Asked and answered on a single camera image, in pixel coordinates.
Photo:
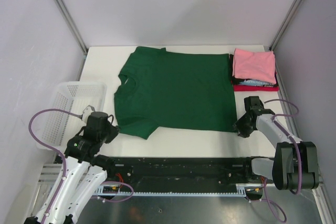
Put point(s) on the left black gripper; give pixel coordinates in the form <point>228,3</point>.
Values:
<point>114,131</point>

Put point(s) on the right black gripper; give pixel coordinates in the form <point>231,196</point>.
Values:
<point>244,132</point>

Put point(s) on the green t shirt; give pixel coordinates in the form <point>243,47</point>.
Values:
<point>181,91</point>

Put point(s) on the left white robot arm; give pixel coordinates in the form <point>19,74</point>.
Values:
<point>83,169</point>

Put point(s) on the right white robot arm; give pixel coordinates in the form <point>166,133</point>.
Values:
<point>295,164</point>

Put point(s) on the red folded t shirt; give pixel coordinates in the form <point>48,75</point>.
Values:
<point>243,88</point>

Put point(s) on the white plastic basket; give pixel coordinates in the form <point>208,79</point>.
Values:
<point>57,128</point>

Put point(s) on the black printed folded t shirt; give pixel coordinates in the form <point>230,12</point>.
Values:
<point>253,82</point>

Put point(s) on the pink folded t shirt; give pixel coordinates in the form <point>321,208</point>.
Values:
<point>254,65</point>

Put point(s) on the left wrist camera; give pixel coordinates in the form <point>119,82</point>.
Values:
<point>87,112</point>

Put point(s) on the grey slotted cable duct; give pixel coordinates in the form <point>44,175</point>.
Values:
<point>239,190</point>

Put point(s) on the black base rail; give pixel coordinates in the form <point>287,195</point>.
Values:
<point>180,174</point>

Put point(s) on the left aluminium frame post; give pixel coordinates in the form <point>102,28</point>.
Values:
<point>71,25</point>

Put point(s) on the aluminium frame post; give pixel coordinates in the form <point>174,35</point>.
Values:
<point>71,25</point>
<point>290,15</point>

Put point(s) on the right aluminium frame post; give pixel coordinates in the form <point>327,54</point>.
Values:
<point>290,15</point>

